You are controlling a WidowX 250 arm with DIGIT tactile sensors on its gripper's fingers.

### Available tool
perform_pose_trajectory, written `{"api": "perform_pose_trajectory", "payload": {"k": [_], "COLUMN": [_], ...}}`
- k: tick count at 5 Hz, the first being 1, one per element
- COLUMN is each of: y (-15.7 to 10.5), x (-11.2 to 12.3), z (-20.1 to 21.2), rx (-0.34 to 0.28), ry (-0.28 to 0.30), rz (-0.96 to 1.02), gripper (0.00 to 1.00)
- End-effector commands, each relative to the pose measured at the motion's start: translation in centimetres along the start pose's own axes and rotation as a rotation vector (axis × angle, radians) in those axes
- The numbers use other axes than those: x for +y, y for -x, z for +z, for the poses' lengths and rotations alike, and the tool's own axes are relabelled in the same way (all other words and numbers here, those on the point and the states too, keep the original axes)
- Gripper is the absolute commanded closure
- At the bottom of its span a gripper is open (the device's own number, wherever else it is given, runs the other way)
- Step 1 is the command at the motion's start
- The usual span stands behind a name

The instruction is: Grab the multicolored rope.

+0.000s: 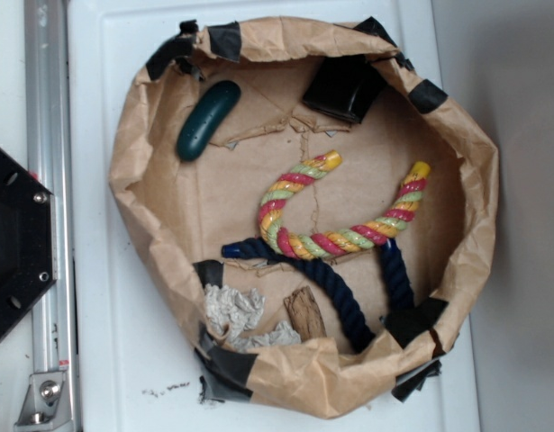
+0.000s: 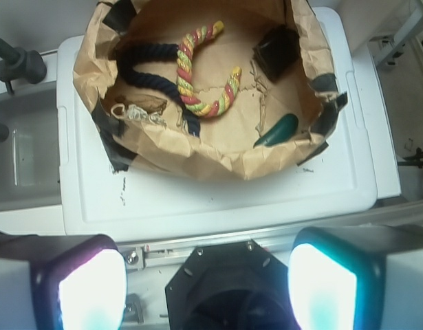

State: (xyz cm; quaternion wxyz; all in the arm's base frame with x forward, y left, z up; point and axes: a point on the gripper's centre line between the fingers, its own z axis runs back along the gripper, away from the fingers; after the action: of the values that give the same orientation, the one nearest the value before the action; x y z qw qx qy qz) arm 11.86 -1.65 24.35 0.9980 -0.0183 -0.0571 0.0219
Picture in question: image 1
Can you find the brown wooden stick piece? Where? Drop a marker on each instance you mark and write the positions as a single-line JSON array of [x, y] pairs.
[[304, 314]]

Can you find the crumpled white paper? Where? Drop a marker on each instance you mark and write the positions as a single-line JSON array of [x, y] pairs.
[[232, 313]]

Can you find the black folded wallet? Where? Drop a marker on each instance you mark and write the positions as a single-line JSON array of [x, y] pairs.
[[344, 88]]

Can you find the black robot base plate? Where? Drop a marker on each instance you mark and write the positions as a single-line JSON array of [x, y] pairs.
[[26, 246]]

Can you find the dark green oval capsule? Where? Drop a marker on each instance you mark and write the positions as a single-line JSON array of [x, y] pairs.
[[206, 117]]

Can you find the aluminium frame rail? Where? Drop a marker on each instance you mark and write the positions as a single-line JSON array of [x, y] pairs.
[[54, 327]]

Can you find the metal corner bracket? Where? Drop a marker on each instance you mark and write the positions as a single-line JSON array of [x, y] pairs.
[[46, 406]]

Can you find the brown paper bin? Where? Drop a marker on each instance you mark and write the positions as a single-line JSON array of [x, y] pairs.
[[412, 205]]

